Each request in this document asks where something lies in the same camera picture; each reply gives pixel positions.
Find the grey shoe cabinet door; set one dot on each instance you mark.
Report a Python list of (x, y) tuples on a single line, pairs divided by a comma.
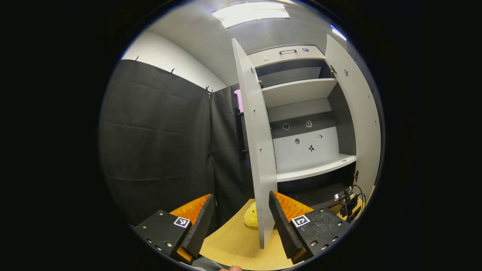
[(363, 124), (260, 150)]

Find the large ceiling light panel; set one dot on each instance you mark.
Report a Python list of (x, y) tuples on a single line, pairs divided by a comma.
[(250, 14)]

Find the grey shoe cabinet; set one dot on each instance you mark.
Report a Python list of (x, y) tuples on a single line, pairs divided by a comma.
[(301, 92)]

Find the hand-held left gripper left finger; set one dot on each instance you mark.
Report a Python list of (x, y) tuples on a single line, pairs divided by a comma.
[(197, 229)]

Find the yellow plush toy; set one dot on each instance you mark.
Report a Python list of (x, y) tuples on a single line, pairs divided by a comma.
[(251, 217)]

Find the small ceiling light panel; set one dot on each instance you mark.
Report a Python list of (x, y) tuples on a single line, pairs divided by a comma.
[(339, 33)]

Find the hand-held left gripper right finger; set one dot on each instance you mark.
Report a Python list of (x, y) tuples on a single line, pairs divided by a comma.
[(284, 229)]

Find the black backdrop cloth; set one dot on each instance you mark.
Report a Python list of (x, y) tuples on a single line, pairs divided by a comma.
[(158, 143)]

